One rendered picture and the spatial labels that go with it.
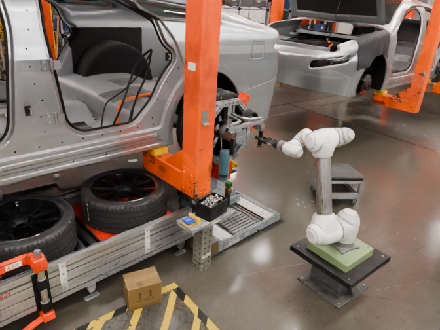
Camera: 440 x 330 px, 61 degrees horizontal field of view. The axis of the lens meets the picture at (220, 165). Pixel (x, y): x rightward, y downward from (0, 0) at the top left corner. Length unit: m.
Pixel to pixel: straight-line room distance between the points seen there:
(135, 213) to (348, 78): 3.64
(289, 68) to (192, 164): 3.20
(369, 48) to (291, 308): 3.81
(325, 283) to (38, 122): 2.20
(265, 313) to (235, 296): 0.24
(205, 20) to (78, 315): 1.99
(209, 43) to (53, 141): 1.18
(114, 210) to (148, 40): 2.70
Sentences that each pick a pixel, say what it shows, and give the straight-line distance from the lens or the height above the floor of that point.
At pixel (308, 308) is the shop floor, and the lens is 2.79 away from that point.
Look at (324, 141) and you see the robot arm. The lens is 2.38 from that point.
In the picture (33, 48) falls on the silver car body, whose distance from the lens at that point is 2.52.
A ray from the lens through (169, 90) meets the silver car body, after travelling 3.01.
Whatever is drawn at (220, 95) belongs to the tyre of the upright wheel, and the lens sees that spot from 3.11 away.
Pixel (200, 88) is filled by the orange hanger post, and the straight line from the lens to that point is 2.47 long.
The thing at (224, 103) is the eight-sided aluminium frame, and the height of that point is 1.11.
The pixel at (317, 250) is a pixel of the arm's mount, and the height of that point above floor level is 0.33.
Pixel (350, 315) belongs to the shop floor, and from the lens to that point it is 2.85.
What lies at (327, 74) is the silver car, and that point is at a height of 1.04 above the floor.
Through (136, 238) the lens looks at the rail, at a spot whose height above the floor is 0.33.
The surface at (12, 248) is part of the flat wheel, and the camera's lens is 2.50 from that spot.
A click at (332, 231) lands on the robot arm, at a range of 2.55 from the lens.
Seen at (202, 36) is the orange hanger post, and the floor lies 1.66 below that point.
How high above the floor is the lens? 1.89
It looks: 24 degrees down
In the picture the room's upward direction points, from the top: 4 degrees clockwise
